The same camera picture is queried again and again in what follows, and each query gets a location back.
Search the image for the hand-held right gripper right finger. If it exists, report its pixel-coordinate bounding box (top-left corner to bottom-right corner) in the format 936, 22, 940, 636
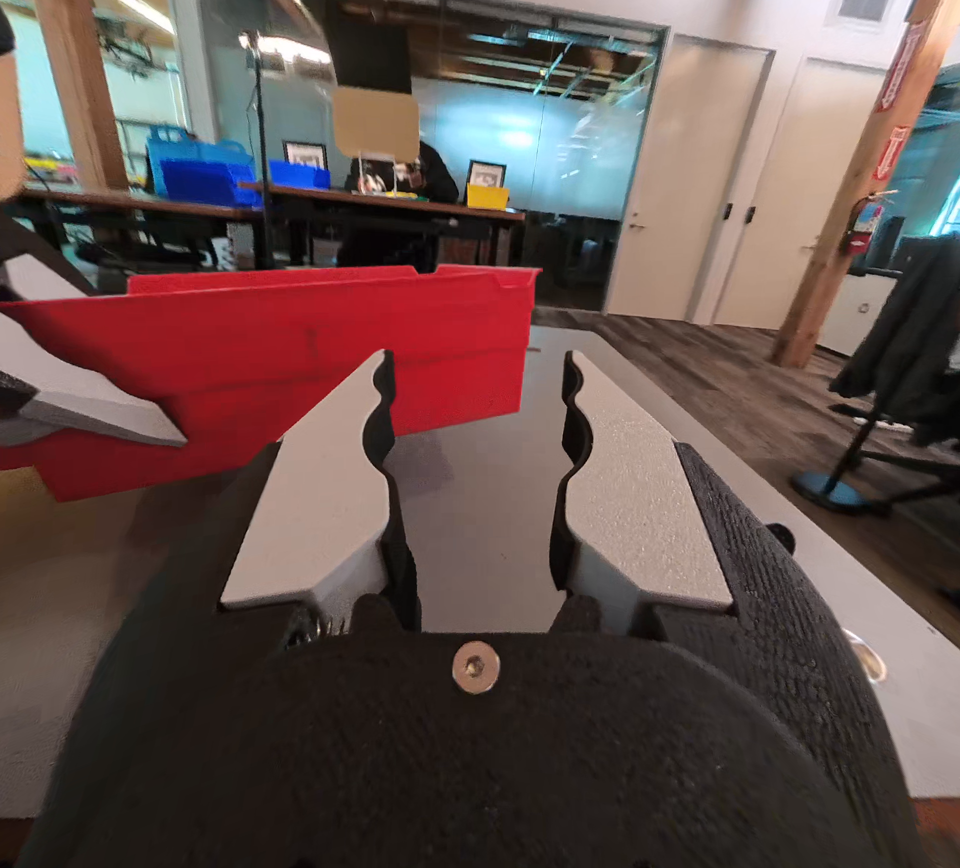
547, 349, 735, 635

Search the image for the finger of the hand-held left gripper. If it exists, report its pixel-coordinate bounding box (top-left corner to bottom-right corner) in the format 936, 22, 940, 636
0, 252, 93, 304
0, 312, 190, 449

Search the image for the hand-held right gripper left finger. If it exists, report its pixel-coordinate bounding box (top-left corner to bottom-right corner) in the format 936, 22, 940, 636
219, 349, 421, 631

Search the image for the red plastic bin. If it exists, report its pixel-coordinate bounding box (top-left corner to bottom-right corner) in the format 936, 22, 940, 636
0, 264, 543, 502

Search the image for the brown-top desk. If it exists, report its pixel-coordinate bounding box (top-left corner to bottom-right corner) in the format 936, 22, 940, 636
22, 187, 264, 269
240, 180, 528, 269

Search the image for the stack of blue bins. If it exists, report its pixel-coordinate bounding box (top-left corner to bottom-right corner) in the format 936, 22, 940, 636
159, 159, 260, 209

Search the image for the blue carry case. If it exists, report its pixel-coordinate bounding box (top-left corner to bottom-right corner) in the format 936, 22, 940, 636
144, 124, 256, 198

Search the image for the studio light on stand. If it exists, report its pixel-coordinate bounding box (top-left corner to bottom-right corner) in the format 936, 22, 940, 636
238, 32, 331, 269

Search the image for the blue plastic bin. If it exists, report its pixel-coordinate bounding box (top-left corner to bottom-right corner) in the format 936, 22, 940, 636
267, 159, 333, 190

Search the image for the white cabinet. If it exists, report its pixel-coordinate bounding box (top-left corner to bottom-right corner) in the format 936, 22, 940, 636
817, 268, 901, 359

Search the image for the white door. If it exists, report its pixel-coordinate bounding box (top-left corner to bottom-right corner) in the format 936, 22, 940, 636
603, 34, 775, 320
712, 57, 890, 331

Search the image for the red fire extinguisher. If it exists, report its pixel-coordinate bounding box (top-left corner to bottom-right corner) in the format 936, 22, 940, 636
846, 189, 900, 258

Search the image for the black panel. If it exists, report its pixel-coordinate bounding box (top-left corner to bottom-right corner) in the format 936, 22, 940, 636
324, 6, 414, 95

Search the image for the red arrow sign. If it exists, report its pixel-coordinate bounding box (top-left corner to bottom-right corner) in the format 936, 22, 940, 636
873, 21, 925, 113
872, 124, 912, 183

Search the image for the wooden post with red signs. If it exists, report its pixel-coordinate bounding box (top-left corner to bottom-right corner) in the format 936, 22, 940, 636
772, 0, 960, 368

